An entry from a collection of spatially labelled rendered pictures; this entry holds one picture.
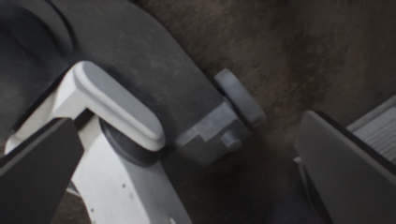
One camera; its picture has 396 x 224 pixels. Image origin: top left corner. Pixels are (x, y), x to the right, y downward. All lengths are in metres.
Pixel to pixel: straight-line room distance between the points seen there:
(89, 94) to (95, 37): 0.17
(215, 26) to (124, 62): 0.31
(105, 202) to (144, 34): 0.31
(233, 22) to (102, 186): 0.55
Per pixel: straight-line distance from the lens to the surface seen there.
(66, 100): 0.31
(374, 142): 1.24
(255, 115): 0.55
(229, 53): 0.67
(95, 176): 0.36
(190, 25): 0.61
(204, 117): 0.53
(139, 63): 0.45
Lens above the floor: 0.60
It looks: 56 degrees down
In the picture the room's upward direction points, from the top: 155 degrees clockwise
